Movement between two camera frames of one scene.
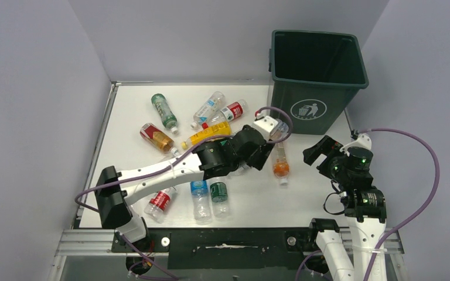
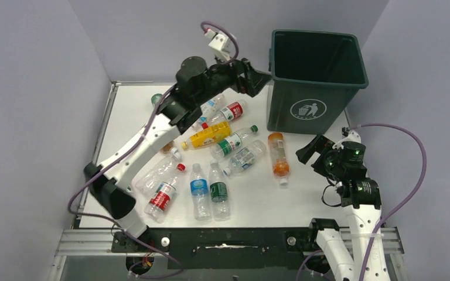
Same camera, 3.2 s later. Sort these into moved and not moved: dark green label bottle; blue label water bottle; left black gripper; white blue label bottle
Moved: left black gripper
Not moved: dark green label bottle; white blue label bottle; blue label water bottle
